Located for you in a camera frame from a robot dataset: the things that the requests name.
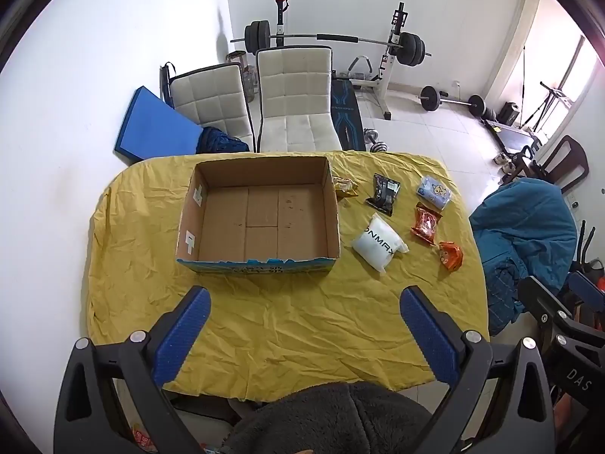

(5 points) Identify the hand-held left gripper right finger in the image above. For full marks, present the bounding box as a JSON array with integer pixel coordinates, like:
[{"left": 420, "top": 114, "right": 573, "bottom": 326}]
[{"left": 400, "top": 286, "right": 555, "bottom": 454}]

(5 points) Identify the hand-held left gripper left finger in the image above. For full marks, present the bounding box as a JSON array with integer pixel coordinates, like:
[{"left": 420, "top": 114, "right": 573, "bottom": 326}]
[{"left": 54, "top": 286, "right": 212, "bottom": 454}]

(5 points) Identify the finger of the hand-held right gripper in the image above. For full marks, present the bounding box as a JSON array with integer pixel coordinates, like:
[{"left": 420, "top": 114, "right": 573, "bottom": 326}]
[
  {"left": 567, "top": 272, "right": 605, "bottom": 322},
  {"left": 517, "top": 275, "right": 575, "bottom": 355}
]

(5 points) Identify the orange snack packet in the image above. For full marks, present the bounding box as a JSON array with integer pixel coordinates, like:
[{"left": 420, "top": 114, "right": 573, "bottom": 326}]
[{"left": 436, "top": 241, "right": 465, "bottom": 272}]

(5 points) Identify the white plastic pillow pack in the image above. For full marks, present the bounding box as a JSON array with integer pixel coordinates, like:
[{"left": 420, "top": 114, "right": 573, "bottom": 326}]
[{"left": 351, "top": 213, "right": 408, "bottom": 274}]

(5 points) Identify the red patterned snack packet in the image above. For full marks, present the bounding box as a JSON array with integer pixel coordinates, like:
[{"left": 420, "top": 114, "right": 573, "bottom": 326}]
[{"left": 410, "top": 202, "right": 442, "bottom": 246}]

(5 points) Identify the cardboard box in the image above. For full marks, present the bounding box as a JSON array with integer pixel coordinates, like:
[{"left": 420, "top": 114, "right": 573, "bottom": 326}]
[{"left": 176, "top": 155, "right": 341, "bottom": 277}]

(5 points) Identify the blue cartoon tissue pack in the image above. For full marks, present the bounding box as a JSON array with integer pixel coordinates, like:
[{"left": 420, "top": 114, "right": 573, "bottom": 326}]
[{"left": 416, "top": 175, "right": 453, "bottom": 210}]

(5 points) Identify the black snack packet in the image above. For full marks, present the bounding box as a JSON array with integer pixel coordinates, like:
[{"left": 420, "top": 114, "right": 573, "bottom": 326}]
[{"left": 365, "top": 173, "right": 402, "bottom": 216}]

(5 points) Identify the yellow panda snack packet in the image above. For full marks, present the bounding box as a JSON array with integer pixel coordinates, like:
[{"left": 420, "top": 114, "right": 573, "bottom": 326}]
[{"left": 331, "top": 176, "right": 356, "bottom": 199}]

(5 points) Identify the teal jacket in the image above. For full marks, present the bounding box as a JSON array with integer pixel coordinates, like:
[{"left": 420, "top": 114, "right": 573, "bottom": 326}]
[{"left": 469, "top": 177, "right": 591, "bottom": 336}]

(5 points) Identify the yellow tablecloth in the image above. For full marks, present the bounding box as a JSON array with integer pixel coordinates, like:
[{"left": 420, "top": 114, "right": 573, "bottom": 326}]
[{"left": 86, "top": 150, "right": 489, "bottom": 400}]

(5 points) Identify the dark wooden chair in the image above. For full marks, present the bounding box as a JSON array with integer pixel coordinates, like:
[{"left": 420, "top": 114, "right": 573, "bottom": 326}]
[{"left": 503, "top": 135, "right": 591, "bottom": 194}]

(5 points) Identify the grey fleece clothing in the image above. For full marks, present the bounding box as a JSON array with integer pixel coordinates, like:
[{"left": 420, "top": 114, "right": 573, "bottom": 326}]
[{"left": 222, "top": 382, "right": 446, "bottom": 454}]

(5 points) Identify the black treadmill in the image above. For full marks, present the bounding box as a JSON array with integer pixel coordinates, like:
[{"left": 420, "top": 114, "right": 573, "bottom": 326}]
[{"left": 484, "top": 118, "right": 550, "bottom": 153}]

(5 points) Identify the black stand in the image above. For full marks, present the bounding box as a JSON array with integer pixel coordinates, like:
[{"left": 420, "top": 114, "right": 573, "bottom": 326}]
[{"left": 520, "top": 52, "right": 574, "bottom": 134}]

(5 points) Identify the dark blue cloth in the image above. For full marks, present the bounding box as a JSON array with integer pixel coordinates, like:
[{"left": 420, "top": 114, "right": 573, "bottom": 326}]
[{"left": 196, "top": 126, "right": 251, "bottom": 154}]

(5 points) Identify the blue foam mat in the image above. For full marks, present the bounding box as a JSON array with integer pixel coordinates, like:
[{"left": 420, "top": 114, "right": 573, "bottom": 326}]
[{"left": 112, "top": 86, "right": 205, "bottom": 166}]

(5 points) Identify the short barbell with black plates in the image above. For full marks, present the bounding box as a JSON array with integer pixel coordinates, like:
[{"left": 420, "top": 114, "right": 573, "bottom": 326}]
[{"left": 420, "top": 85, "right": 487, "bottom": 118}]

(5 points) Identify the black and blue weight bench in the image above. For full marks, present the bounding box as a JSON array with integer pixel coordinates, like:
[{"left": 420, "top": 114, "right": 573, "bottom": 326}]
[{"left": 330, "top": 73, "right": 367, "bottom": 152}]

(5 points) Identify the small white padded chair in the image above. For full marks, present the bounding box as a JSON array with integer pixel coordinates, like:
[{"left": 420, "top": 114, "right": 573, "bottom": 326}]
[{"left": 169, "top": 63, "right": 256, "bottom": 153}]

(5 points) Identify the large white padded chair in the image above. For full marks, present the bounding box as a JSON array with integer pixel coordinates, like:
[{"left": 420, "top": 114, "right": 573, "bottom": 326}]
[{"left": 255, "top": 46, "right": 342, "bottom": 153}]

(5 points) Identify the long barbell with black plates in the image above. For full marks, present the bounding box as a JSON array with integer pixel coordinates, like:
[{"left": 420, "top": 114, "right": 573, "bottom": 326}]
[{"left": 231, "top": 20, "right": 432, "bottom": 67}]

